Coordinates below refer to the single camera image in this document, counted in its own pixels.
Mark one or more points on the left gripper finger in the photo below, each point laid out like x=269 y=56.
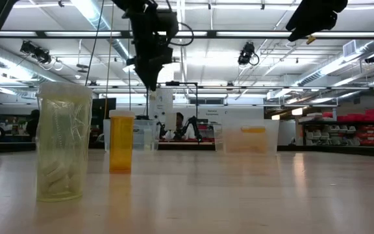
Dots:
x=156 y=73
x=145 y=76

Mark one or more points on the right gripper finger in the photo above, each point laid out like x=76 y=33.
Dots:
x=302 y=26

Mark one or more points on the slim pale yellow pill bottle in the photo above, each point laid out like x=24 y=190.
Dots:
x=148 y=138
x=63 y=146

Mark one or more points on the orange pill bottle white cap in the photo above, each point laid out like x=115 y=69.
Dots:
x=121 y=146

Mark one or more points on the small black background robot arm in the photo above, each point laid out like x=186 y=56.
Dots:
x=193 y=122

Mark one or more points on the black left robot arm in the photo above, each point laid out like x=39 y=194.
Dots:
x=132 y=4

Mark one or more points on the clear plastic bin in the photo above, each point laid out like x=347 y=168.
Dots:
x=148 y=123
x=273 y=136

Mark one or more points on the white sign board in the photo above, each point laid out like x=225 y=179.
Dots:
x=161 y=104

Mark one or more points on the white paper sheet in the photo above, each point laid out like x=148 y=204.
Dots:
x=170 y=121

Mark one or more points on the person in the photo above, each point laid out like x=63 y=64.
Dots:
x=180 y=118
x=32 y=125

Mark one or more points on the black monitor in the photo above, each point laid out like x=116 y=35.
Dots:
x=104 y=110

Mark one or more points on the shelf with red grey bins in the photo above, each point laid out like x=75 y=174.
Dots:
x=336 y=136

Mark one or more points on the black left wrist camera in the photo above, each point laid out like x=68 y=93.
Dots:
x=167 y=24

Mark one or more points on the black hanging camera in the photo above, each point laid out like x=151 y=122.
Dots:
x=247 y=52
x=36 y=52

